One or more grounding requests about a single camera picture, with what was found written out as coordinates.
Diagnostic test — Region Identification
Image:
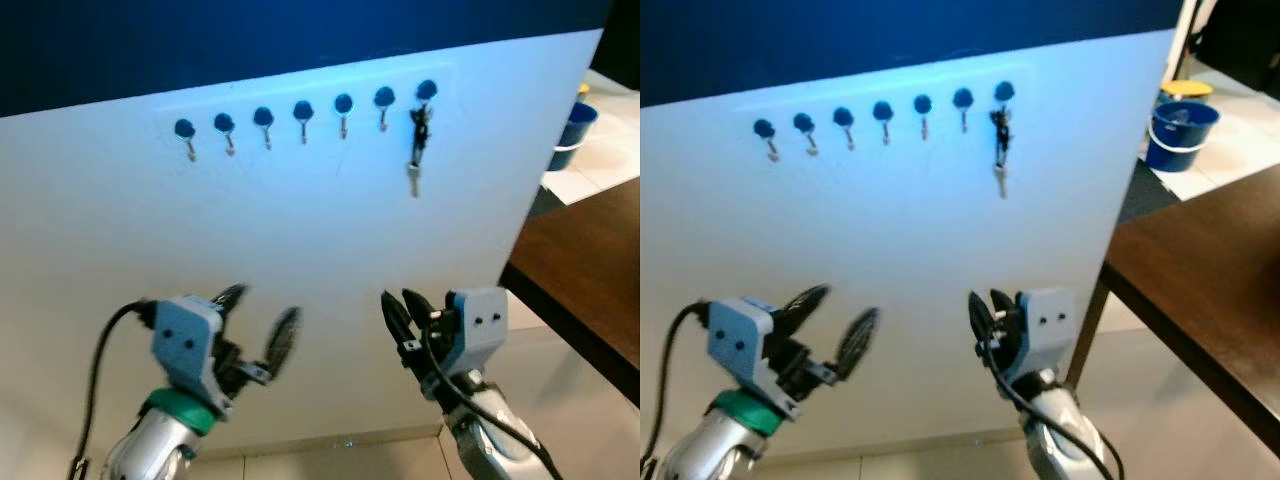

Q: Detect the white hook board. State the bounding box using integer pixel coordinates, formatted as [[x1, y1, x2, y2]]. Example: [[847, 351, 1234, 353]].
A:
[[640, 28, 1179, 463], [0, 28, 608, 463]]

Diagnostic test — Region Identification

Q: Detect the dark grey floor mat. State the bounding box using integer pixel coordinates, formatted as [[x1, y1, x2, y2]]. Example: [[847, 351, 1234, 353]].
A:
[[1117, 158, 1183, 225], [527, 183, 568, 221]]

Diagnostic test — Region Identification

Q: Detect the key bunch with black fob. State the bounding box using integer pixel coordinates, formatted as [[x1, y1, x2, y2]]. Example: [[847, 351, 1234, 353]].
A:
[[988, 106, 1015, 200], [406, 103, 435, 199]]

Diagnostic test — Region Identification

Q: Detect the blue plastic bucket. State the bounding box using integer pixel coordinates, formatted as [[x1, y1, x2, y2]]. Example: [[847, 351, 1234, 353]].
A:
[[1144, 99, 1222, 174], [546, 100, 600, 173]]

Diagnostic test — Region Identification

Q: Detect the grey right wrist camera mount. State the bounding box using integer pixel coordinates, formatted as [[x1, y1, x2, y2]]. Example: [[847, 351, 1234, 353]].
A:
[[1003, 288, 1079, 386], [440, 288, 511, 379]]

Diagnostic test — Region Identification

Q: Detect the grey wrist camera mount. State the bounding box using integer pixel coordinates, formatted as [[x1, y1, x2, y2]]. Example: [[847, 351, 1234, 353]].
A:
[[440, 288, 511, 379], [705, 296, 791, 409], [150, 296, 229, 406], [1003, 288, 1079, 386]]

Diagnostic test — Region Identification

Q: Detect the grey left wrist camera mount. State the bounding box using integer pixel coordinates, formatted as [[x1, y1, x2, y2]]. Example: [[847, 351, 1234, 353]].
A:
[[150, 296, 229, 406], [705, 296, 791, 409]]

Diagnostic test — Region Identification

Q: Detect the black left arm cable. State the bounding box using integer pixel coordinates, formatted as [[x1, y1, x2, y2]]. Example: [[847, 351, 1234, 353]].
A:
[[68, 300, 159, 480], [645, 300, 713, 479]]

